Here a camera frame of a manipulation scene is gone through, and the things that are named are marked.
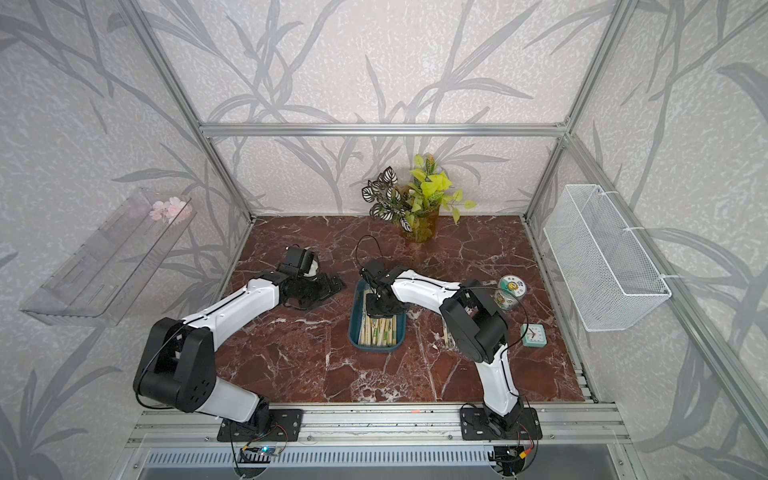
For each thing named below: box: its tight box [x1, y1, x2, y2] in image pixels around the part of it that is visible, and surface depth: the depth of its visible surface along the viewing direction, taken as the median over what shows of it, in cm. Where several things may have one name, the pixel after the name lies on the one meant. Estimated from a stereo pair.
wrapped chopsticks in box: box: [358, 313, 397, 346], surface depth 90 cm
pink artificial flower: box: [149, 196, 193, 224], surface depth 77 cm
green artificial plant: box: [361, 154, 477, 233], surface depth 98 cm
